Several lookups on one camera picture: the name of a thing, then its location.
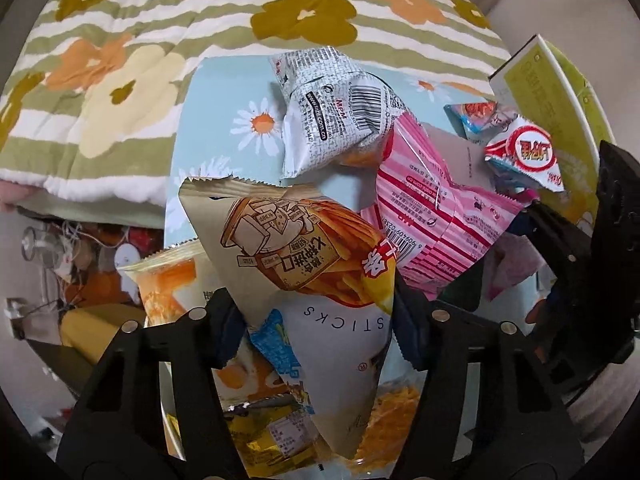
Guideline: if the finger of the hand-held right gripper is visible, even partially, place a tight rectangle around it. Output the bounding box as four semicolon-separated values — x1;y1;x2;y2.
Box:
517;201;598;311

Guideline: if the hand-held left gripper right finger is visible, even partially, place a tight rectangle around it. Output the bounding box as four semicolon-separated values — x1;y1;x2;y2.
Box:
392;280;586;480

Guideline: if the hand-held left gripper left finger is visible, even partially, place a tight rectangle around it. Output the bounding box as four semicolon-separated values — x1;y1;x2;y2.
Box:
56;287;251;480

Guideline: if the beige potato stick snack bag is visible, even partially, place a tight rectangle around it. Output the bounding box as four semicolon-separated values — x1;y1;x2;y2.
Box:
178;176;401;461

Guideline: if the pink striped snack packet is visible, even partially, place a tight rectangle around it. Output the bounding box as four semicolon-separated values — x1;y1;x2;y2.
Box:
360;112;531;301

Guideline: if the yellow-green storage box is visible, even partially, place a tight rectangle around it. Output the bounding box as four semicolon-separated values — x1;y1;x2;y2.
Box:
487;34;617;241

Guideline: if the pale pink snack packet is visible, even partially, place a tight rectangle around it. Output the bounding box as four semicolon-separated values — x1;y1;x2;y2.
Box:
486;237;543;302

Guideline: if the orange white snack packet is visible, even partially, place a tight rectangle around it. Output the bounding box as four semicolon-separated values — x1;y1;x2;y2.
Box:
122;247;281;403

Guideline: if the clear orange crisps packet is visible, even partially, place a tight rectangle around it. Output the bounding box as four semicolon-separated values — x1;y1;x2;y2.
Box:
350;379;427;477

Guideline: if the red white round-logo snack packet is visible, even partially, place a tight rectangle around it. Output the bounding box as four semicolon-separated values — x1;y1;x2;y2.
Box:
484;115;566;193

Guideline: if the yellow foil snack packet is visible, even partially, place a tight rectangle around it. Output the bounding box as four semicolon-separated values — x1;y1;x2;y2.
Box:
224;400;328;477

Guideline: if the yellow object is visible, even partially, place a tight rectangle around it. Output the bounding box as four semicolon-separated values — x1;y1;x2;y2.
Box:
59;304;147;365

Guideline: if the small light blue snack packet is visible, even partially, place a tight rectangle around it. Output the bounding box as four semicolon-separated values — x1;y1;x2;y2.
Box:
445;101;516;142

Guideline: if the light blue daisy tablecloth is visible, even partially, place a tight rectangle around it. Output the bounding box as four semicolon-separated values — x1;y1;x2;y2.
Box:
162;55;501;253

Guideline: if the silver white snack packet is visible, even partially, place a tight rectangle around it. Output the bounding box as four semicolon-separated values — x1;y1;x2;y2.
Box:
270;46;408;179

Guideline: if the striped floral blanket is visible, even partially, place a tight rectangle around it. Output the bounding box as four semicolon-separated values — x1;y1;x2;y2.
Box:
0;0;507;213

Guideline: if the white cable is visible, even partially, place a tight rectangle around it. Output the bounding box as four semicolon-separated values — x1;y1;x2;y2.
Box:
60;219;131;261

